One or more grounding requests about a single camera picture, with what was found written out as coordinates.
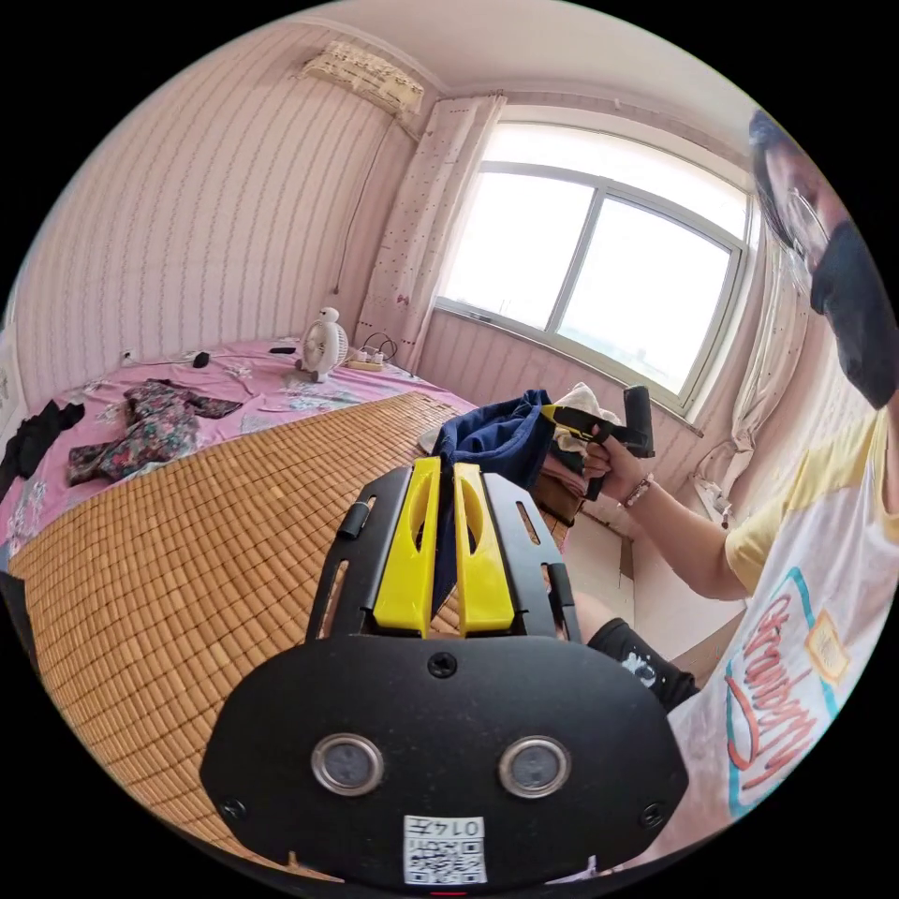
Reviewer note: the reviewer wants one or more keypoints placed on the person's right hand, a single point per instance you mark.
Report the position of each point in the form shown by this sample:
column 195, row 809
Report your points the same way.
column 618, row 474

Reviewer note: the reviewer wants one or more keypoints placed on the white table fan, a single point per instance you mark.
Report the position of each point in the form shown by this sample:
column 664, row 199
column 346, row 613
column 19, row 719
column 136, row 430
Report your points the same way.
column 324, row 345

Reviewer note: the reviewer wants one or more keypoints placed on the dark floral garment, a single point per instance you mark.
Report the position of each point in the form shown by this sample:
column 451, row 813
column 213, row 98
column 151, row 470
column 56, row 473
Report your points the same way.
column 151, row 428

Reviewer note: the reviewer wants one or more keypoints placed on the window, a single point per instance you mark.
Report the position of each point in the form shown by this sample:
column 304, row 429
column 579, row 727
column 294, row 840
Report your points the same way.
column 590, row 267

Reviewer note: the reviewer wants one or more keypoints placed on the black garment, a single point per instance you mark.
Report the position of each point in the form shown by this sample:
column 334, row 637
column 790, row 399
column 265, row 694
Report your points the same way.
column 35, row 439

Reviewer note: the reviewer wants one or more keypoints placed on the blue t-shirt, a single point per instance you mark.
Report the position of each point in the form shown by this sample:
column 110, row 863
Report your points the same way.
column 492, row 435

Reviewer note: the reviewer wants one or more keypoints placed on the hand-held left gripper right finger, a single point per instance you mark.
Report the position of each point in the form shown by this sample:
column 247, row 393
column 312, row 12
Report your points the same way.
column 484, row 569

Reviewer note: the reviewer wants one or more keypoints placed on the bed with woven mat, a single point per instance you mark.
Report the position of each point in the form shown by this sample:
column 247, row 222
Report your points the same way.
column 175, row 562

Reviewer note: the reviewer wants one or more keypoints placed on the air conditioner with lace cover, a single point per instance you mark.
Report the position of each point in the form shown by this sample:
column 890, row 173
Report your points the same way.
column 365, row 76

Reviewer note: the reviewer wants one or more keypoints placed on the person's body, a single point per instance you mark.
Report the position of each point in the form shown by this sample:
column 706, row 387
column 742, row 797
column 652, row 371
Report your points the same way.
column 808, row 632

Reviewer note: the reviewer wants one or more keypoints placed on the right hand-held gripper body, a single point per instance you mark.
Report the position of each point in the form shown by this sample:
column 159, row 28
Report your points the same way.
column 610, row 437

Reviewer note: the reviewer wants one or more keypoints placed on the pink dotted curtain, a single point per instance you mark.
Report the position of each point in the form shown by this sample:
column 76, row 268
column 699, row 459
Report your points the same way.
column 421, row 232
column 769, row 365

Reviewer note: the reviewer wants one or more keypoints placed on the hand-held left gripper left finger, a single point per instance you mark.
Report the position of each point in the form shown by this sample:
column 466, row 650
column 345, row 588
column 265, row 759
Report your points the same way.
column 411, row 562

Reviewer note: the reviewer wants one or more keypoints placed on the white power strip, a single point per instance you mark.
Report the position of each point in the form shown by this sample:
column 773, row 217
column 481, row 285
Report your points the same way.
column 366, row 363

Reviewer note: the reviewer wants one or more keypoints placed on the small black device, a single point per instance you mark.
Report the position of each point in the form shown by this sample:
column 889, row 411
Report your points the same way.
column 201, row 359

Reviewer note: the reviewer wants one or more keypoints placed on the pile of clothes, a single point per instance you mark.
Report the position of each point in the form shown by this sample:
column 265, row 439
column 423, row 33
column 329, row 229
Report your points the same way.
column 580, row 402

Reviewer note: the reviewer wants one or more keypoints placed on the person's right forearm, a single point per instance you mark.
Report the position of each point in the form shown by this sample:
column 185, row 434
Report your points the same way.
column 685, row 544

